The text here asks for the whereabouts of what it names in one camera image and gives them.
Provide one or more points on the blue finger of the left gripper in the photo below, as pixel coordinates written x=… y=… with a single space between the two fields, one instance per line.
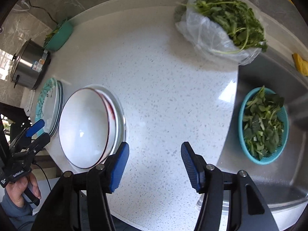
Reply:
x=34 y=128
x=37 y=145

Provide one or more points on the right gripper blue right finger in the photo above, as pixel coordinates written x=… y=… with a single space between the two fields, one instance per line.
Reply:
x=194 y=165

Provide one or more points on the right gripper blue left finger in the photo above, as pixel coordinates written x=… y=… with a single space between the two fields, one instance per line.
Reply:
x=117 y=166

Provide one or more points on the small teal floral plate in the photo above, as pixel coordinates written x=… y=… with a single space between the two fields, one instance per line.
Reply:
x=47 y=105

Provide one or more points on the grey gradient dinner plate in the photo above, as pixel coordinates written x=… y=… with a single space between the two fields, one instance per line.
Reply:
x=58 y=109

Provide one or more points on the white ceramic bowl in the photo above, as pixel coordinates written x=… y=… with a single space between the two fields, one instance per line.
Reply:
x=119 y=115

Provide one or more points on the white bowl red flowers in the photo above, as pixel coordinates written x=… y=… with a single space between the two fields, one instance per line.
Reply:
x=88 y=127

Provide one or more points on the left forearm grey sleeve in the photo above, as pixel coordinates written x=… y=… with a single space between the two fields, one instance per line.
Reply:
x=22 y=218

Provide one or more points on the person's left hand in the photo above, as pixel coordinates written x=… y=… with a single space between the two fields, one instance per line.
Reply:
x=15 y=190

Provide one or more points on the stainless steel cooker pot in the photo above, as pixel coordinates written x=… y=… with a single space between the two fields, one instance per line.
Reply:
x=29 y=65

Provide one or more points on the teal colander with greens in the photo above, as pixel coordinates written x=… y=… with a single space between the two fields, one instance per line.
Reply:
x=263 y=125

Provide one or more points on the green bowl with vegetables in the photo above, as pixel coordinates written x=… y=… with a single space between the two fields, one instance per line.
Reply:
x=58 y=37

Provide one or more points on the stainless steel sink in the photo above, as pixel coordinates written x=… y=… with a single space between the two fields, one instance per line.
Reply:
x=282 y=183

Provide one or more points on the yellow sponge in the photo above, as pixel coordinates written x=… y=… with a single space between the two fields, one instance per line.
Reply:
x=300 y=64

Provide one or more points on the plastic bag of greens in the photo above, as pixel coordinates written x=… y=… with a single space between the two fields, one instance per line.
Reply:
x=222 y=30

